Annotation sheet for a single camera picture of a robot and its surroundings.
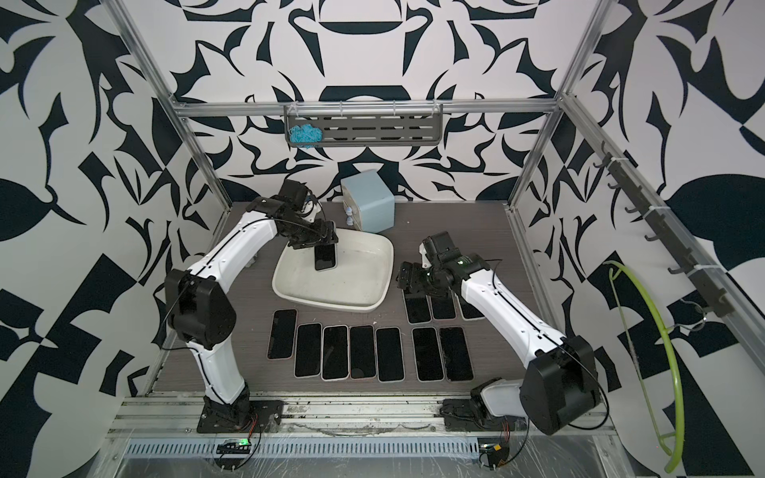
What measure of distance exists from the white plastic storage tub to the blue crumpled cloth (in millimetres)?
321

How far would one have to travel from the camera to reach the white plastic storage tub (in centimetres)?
90

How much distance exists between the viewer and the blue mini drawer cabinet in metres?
1.02

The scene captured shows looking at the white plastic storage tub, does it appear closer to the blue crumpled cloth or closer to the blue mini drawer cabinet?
the blue mini drawer cabinet
